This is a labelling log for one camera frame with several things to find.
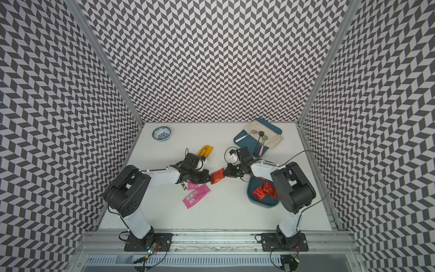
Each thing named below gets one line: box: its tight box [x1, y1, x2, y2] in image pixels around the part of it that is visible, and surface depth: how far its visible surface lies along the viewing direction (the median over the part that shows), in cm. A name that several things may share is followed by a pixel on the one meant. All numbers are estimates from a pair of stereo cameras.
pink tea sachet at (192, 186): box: [188, 182, 199, 190], surface depth 91 cm
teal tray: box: [256, 117, 283, 136], surface depth 122 cm
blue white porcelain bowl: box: [151, 125, 172, 142], surface depth 114 cm
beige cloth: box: [243, 120, 284, 150], surface depth 114 cm
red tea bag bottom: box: [210, 167, 225, 186], surface depth 93 cm
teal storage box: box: [246, 176, 280, 208], surface depth 86 cm
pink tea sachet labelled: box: [182, 183, 212, 210], surface depth 86 cm
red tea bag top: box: [252, 184, 269, 201], surface depth 86 cm
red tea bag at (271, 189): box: [262, 181, 277, 199], surface depth 87 cm
